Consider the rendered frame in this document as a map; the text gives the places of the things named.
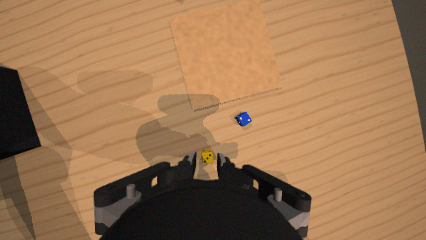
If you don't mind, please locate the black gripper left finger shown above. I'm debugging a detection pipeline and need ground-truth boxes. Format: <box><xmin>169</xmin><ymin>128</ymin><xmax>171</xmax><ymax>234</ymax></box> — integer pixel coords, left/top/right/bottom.
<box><xmin>94</xmin><ymin>152</ymin><xmax>197</xmax><ymax>235</ymax></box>

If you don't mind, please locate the blue die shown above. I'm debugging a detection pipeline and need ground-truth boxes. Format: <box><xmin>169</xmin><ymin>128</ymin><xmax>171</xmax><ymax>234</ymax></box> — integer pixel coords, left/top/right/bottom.
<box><xmin>235</xmin><ymin>112</ymin><xmax>252</xmax><ymax>126</ymax></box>

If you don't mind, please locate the yellow die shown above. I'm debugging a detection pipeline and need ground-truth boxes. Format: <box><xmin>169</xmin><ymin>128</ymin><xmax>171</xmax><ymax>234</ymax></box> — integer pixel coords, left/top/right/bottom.
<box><xmin>201</xmin><ymin>149</ymin><xmax>214</xmax><ymax>164</ymax></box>

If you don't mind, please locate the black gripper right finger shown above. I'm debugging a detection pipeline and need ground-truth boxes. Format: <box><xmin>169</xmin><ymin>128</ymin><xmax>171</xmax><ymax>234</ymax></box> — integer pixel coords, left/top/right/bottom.
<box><xmin>217</xmin><ymin>153</ymin><xmax>312</xmax><ymax>238</ymax></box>

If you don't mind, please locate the tan square mat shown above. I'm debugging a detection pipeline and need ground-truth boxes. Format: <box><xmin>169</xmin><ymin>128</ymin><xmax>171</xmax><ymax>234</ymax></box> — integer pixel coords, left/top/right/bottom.
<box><xmin>169</xmin><ymin>0</ymin><xmax>282</xmax><ymax>110</ymax></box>

